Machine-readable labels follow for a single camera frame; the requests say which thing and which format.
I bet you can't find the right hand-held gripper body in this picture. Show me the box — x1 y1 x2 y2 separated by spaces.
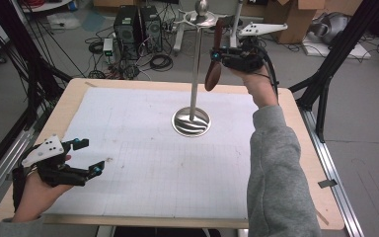
222 22 289 74

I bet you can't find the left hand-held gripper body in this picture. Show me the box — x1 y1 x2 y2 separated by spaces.
21 133 90 188

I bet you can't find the brown wooden spoon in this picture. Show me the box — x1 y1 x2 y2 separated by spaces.
204 18 227 93

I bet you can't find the silver metal stand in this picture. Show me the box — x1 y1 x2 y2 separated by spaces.
171 0 228 138

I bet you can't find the person's right hand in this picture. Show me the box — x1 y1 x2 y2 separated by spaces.
235 63 279 109

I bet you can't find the person's left hand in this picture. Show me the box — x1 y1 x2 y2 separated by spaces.
11 171 75 224

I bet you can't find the white metal floor stand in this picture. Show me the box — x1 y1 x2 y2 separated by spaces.
173 0 245 62

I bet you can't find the white gridded table mat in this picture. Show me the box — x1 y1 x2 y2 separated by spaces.
43 86 261 220

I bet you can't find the large open cardboard box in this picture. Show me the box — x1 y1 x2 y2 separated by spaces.
264 0 327 45

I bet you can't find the black computer tower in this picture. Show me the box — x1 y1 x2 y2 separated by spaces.
139 5 163 53
113 5 142 61

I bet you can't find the grey bag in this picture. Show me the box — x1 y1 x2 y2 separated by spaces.
309 12 350 45

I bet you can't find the small white electronic box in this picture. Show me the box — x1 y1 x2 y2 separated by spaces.
102 38 114 64

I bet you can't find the white foam board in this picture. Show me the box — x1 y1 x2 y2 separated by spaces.
301 34 373 60

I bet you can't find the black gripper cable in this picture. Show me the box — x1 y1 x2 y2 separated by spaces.
259 44 281 101

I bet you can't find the black wrist strap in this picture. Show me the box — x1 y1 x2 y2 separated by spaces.
11 165 28 212

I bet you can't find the coiled black cable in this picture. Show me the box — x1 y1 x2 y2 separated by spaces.
149 53 174 72
88 40 105 55

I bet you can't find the black metal frame post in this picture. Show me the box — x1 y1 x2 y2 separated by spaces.
288 0 379 143
0 0 74 132

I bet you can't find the grey metal bracket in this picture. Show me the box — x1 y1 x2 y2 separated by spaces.
317 179 339 190

